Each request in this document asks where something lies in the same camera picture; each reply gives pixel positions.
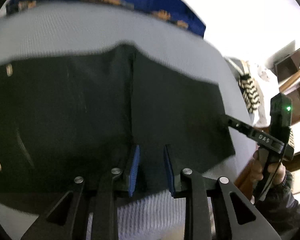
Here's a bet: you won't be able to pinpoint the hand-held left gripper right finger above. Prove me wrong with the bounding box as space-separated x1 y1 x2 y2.
164 144 282 240

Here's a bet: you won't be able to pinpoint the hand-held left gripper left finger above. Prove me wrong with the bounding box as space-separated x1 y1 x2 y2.
20 144 141 240

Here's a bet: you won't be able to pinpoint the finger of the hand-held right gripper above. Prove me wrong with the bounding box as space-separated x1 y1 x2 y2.
219 114 285 153

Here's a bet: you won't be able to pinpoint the black pants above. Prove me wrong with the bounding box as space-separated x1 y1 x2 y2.
0 44 236 214

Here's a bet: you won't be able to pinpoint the person's right forearm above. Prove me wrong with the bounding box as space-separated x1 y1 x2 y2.
255 170 300 233

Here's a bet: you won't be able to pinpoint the person's right hand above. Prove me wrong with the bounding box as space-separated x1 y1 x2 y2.
252 150 287 188

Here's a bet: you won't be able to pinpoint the black cream striped knitted bag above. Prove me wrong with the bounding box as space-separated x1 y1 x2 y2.
239 74 262 114

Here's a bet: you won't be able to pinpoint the brown wooden furniture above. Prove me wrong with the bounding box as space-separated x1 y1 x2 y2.
274 44 300 123

